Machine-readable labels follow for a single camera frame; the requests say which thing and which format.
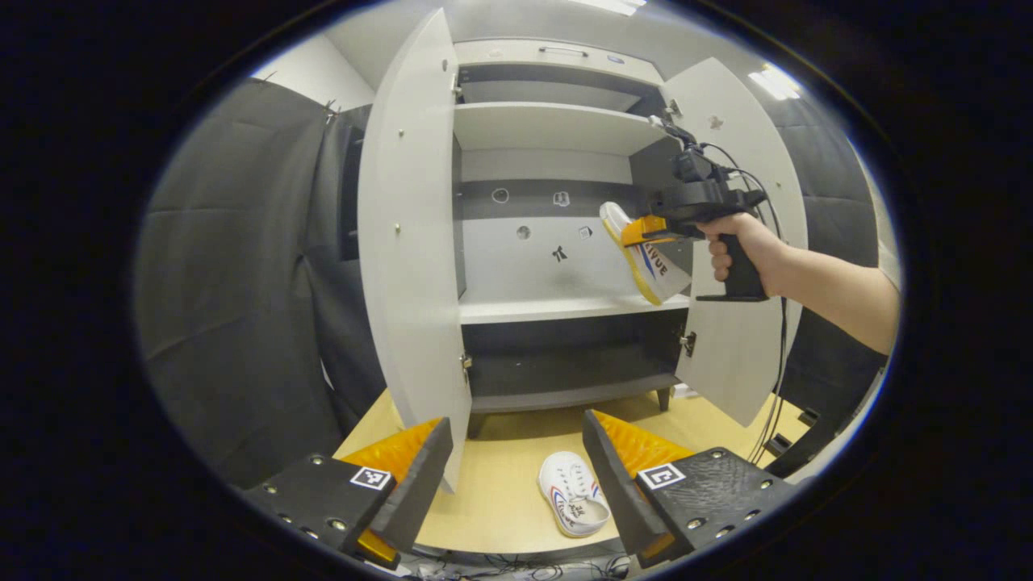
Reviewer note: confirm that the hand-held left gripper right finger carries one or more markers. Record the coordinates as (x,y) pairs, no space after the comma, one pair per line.
(617,484)

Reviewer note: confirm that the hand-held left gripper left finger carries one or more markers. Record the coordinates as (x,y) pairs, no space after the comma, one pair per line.
(420,484)

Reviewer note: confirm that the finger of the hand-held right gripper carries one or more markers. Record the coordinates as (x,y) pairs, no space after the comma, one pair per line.
(646,230)

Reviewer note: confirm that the white striped shoe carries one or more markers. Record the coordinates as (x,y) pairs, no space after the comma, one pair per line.
(658,274)
(569,492)

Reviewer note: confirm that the white shoe cabinet door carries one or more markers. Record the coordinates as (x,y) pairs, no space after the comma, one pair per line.
(411,242)
(738,355)

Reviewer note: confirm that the black backdrop cloth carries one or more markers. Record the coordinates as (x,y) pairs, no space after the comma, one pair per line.
(234,282)

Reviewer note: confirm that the black floor bracket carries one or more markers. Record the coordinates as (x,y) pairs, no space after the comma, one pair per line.
(779,445)
(809,416)

